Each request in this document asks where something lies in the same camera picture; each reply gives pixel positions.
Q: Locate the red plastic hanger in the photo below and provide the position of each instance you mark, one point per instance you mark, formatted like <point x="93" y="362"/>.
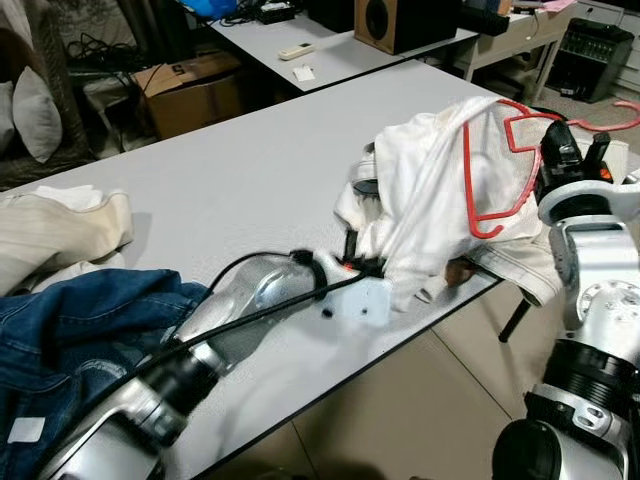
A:
<point x="466" y="170"/>

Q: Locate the white T-shirt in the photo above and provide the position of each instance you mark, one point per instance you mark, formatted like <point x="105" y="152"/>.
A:
<point x="430" y="180"/>

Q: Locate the blue denim jeans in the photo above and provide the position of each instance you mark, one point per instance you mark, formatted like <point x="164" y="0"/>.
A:
<point x="90" y="320"/>

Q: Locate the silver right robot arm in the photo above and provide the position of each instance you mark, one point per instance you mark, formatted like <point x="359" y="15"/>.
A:
<point x="595" y="300"/>

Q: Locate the black desktop machine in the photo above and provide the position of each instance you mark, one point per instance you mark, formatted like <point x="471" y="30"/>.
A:
<point x="590" y="60"/>

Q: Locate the white desk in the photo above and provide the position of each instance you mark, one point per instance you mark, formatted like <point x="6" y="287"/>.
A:
<point x="510" y="40"/>

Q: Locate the pink paper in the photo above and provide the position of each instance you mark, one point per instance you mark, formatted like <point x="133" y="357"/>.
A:
<point x="545" y="5"/>

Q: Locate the black table leg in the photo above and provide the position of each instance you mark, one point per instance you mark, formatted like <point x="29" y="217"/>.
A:
<point x="515" y="318"/>

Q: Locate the small white card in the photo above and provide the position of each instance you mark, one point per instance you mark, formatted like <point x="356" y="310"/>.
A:
<point x="305" y="73"/>

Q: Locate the grey desk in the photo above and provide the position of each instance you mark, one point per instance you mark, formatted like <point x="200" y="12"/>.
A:
<point x="330" y="55"/>

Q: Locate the brown wooden speaker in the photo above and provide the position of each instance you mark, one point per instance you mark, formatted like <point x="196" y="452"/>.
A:
<point x="405" y="25"/>

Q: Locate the white remote control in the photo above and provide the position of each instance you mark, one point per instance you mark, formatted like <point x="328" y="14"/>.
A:
<point x="297" y="50"/>

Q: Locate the cardboard box with numeral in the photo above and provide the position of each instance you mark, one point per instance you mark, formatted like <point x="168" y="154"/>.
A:
<point x="190" y="95"/>

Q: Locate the blue plastic box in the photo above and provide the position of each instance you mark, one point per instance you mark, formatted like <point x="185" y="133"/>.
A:
<point x="210" y="7"/>

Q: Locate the beige folded garment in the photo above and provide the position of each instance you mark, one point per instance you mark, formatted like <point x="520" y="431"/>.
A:
<point x="60" y="230"/>

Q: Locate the white pillow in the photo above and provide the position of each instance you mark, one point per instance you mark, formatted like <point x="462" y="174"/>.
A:
<point x="38" y="115"/>

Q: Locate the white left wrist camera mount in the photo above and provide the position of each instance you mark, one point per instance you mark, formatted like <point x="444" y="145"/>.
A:
<point x="365" y="300"/>

